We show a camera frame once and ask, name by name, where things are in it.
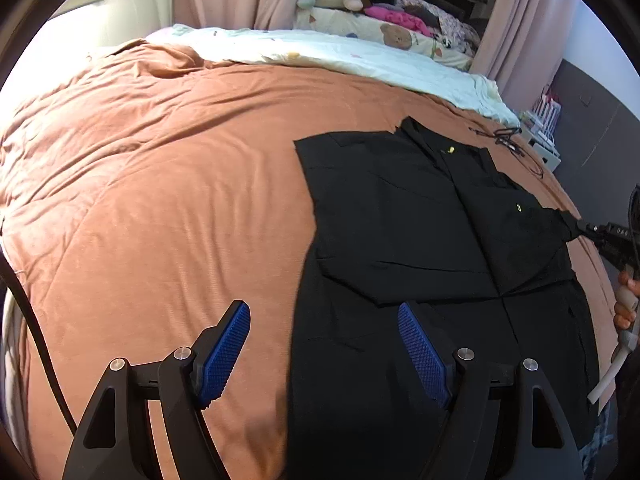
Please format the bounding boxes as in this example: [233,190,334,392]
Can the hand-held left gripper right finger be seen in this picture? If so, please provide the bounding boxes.
[397,301,586,480]

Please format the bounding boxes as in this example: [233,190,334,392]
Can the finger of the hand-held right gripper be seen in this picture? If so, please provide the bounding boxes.
[562,210,608,246]

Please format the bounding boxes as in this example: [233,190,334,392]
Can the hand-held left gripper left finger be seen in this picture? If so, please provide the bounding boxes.
[62,300,251,480]

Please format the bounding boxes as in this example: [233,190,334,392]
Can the black shirt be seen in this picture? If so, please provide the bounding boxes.
[290,116,601,480]

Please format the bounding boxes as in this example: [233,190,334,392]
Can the pink clothes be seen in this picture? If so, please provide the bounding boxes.
[365,4,436,36]

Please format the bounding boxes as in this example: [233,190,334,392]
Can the person's right hand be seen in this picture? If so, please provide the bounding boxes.
[614,267,640,331]

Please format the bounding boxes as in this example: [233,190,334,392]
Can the cream nightstand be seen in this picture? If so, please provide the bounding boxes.
[520,110,563,173]

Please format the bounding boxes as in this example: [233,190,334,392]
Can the orange-brown blanket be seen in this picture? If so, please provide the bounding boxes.
[0,42,621,480]

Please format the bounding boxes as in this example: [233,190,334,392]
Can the pale green bed sheet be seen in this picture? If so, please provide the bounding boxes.
[0,285,41,471]

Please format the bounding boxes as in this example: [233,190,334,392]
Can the floral bedding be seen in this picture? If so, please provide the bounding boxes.
[400,0,482,56]

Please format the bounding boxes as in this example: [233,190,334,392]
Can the cream white quilt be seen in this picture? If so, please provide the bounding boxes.
[145,24,521,128]

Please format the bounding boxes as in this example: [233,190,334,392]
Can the cream padded headboard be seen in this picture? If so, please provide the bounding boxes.
[40,0,176,56]

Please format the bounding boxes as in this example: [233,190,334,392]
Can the tangled black cables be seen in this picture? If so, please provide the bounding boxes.
[467,127,546,178]

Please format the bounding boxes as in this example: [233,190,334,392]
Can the black cable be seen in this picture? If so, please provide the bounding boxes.
[0,245,78,436]

